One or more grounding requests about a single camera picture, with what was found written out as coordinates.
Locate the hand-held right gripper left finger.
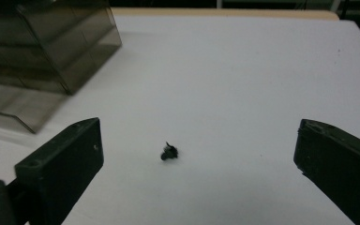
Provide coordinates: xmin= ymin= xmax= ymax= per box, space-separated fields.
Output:
xmin=14 ymin=117 xmax=105 ymax=225

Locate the small black object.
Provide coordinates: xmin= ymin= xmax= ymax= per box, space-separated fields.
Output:
xmin=159 ymin=141 xmax=180 ymax=161

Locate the smoky transparent drawer cabinet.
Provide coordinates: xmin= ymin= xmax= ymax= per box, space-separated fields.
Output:
xmin=0 ymin=0 xmax=123 ymax=135

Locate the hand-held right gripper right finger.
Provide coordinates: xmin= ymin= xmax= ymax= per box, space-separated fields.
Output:
xmin=292 ymin=118 xmax=360 ymax=225

